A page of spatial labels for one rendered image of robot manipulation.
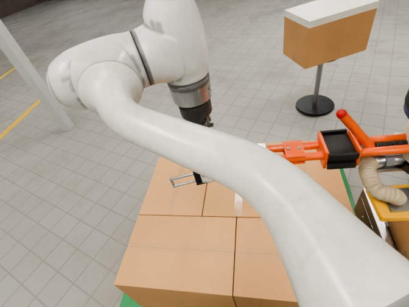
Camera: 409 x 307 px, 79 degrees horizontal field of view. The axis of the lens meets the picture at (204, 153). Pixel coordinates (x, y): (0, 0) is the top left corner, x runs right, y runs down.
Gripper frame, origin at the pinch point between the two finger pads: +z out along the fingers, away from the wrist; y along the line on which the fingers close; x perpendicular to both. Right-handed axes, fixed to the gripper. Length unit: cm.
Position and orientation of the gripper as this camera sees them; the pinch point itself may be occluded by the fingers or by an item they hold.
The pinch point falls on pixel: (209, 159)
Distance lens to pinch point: 70.0
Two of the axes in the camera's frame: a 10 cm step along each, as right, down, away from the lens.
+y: 0.7, -7.1, 7.0
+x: -9.8, 0.8, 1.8
